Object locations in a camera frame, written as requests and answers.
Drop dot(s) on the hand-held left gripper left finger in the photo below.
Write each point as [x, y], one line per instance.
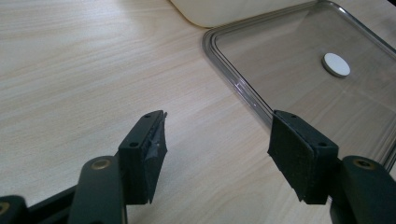
[137, 161]

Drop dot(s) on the cream plastic container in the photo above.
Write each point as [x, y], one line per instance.
[218, 11]

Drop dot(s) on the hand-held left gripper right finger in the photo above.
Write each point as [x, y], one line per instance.
[306, 161]

